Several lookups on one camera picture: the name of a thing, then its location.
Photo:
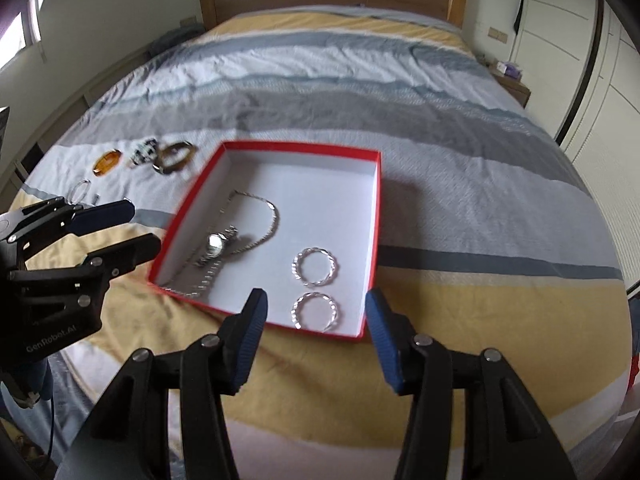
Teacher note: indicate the wall switch panel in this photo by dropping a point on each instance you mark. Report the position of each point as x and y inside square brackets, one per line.
[497, 35]

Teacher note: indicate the wooden nightstand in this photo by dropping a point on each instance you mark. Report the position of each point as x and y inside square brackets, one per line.
[515, 91]

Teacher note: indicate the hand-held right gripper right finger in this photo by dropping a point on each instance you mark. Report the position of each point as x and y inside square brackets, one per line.
[385, 345]

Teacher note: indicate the red cardboard box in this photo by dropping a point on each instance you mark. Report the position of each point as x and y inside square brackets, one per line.
[310, 195]

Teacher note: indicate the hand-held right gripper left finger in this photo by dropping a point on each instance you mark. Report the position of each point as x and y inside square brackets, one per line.
[250, 340]

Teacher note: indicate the window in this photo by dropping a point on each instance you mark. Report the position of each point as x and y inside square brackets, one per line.
[20, 30]

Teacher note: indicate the brown tortoiseshell bangle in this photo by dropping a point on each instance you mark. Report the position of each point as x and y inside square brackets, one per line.
[162, 165]

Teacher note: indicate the striped bedspread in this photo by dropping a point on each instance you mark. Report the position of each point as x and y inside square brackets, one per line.
[350, 100]

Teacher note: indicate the wall outlet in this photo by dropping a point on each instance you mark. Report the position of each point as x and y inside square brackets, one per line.
[188, 20]

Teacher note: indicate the purple tissue box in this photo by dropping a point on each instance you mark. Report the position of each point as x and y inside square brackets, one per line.
[510, 68]

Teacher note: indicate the silver twisted hoop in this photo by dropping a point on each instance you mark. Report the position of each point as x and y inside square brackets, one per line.
[295, 312]
[296, 266]

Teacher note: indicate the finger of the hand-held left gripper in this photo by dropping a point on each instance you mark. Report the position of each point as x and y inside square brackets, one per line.
[127, 252]
[102, 216]

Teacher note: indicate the silver wristwatch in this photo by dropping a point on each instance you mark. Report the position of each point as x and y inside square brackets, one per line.
[216, 242]

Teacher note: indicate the blue jeans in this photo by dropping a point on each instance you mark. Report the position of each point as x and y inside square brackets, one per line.
[635, 320]

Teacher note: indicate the amber bangle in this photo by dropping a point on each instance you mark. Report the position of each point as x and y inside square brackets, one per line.
[107, 162]

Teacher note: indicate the white wardrobe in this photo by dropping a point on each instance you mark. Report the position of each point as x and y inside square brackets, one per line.
[560, 10]

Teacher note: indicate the thin silver bangle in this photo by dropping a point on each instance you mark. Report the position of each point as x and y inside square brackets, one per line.
[71, 190]

